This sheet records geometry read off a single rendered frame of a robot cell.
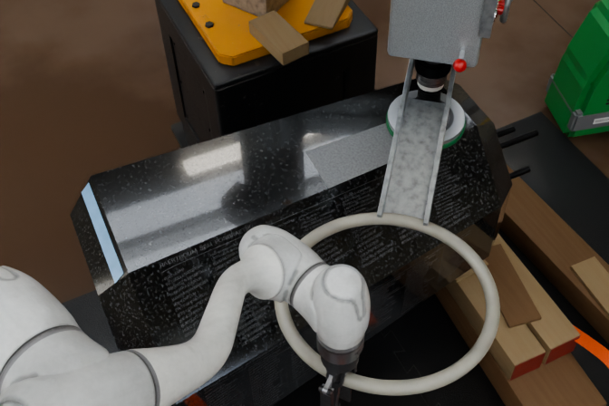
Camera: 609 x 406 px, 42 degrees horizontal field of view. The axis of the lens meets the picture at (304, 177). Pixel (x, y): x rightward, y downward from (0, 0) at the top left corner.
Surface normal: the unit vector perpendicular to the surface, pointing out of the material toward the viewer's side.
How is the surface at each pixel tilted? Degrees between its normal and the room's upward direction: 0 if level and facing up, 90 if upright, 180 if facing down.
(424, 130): 16
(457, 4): 90
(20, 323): 7
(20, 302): 22
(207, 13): 0
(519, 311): 0
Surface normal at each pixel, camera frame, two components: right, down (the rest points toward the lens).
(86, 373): 0.29, -0.89
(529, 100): -0.02, -0.65
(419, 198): -0.08, -0.43
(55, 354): 0.26, -0.77
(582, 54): -0.94, -0.04
